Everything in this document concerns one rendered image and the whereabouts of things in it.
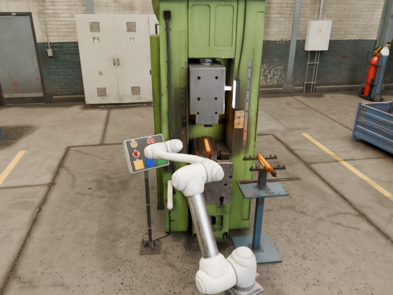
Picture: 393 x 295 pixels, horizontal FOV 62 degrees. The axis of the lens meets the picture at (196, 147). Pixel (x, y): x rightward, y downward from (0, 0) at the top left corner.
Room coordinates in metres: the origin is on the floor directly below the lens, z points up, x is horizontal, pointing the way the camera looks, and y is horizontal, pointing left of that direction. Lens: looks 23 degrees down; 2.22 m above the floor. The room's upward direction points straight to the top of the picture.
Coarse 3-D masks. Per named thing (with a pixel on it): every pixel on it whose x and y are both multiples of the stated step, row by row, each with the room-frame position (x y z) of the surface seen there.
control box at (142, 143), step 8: (152, 136) 2.64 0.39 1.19; (160, 136) 2.67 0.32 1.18; (128, 144) 2.52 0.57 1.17; (144, 144) 2.58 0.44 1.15; (128, 152) 2.48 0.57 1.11; (128, 160) 2.48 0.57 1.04; (136, 160) 2.47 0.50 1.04; (144, 160) 2.50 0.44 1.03; (144, 168) 2.47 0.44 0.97; (152, 168) 2.49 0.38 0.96
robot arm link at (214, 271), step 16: (176, 176) 1.68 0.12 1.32; (192, 176) 1.69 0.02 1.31; (192, 192) 1.65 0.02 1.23; (192, 208) 1.63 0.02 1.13; (208, 224) 1.59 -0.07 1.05; (208, 240) 1.53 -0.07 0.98; (208, 256) 1.49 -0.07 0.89; (208, 272) 1.42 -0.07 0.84; (224, 272) 1.44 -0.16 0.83; (208, 288) 1.37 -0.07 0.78; (224, 288) 1.40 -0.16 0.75
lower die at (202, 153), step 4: (204, 136) 3.15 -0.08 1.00; (208, 136) 3.17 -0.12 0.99; (196, 140) 3.08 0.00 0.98; (200, 140) 3.06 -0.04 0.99; (208, 140) 3.03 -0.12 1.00; (196, 144) 2.99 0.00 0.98; (200, 144) 2.97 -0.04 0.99; (204, 144) 2.94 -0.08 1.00; (212, 144) 2.96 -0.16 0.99; (200, 148) 2.86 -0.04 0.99; (204, 148) 2.86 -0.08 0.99; (212, 148) 2.86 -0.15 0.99; (196, 152) 2.79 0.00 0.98; (200, 152) 2.77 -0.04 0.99; (204, 152) 2.77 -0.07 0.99; (212, 152) 2.76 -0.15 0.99; (216, 152) 2.76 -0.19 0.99; (200, 156) 2.74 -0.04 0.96; (204, 156) 2.75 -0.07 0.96; (212, 156) 2.75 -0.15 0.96; (216, 156) 2.76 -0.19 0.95
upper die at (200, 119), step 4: (196, 116) 2.74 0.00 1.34; (200, 116) 2.74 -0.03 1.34; (204, 116) 2.75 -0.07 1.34; (208, 116) 2.75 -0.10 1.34; (212, 116) 2.75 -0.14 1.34; (216, 116) 2.75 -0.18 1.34; (196, 120) 2.74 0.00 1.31; (200, 120) 2.74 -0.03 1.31; (204, 120) 2.75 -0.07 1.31; (208, 120) 2.75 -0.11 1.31; (212, 120) 2.75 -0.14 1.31; (216, 120) 2.75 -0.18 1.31; (196, 124) 2.74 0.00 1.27; (200, 124) 2.74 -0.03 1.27; (204, 124) 2.75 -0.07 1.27; (208, 124) 2.75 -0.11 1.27; (212, 124) 2.75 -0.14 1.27
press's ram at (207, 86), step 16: (192, 64) 2.93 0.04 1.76; (208, 64) 2.94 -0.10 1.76; (192, 80) 2.74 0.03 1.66; (208, 80) 2.75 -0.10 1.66; (224, 80) 2.76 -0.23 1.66; (192, 96) 2.74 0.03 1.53; (208, 96) 2.75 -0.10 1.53; (224, 96) 2.76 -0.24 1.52; (192, 112) 2.74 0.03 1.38; (208, 112) 2.75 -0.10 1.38
